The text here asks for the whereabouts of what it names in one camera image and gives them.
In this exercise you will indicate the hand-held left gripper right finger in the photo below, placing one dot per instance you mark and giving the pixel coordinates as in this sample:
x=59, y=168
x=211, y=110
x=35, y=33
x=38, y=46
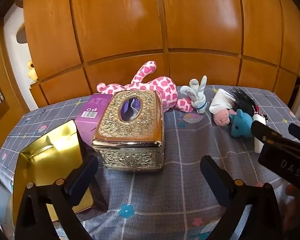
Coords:
x=215, y=177

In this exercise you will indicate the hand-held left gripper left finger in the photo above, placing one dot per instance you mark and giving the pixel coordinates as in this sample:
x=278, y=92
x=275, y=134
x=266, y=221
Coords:
x=82, y=180

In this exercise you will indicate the teal plush toy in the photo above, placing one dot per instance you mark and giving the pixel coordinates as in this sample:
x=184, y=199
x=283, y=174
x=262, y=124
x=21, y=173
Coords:
x=240, y=125

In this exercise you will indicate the gold metal tin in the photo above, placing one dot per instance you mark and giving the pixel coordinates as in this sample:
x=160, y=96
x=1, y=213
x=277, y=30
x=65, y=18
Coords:
x=50, y=150

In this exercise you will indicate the pink cloth doll white dress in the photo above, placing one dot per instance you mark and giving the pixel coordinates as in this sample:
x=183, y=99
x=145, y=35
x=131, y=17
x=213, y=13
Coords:
x=221, y=102

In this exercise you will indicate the pale blue sock bunny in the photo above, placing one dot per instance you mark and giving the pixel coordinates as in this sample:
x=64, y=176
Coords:
x=198, y=100

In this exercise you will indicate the yellow soft toy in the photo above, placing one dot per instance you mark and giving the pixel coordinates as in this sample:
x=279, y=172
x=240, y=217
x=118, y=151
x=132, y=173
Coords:
x=32, y=71

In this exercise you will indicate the person's right hand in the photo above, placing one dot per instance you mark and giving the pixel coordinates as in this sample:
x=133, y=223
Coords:
x=298, y=192

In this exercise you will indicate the grey patterned sheet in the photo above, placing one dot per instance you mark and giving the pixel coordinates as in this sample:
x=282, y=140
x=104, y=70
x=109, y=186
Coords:
x=190, y=142

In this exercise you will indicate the gold embossed tissue box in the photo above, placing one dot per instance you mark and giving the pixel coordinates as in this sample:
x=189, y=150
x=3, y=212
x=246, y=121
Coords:
x=130, y=135

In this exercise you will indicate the purple cardboard box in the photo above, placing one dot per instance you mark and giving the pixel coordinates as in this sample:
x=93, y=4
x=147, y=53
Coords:
x=90, y=110

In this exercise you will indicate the wooden shelf cabinet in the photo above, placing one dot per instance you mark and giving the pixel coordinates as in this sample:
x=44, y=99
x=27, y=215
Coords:
x=2, y=120

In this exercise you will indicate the pink spotted giraffe plush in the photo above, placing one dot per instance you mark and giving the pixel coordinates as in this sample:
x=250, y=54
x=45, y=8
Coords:
x=162, y=87

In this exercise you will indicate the wooden wardrobe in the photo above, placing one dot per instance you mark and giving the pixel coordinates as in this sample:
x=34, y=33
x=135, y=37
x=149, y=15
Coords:
x=140, y=30

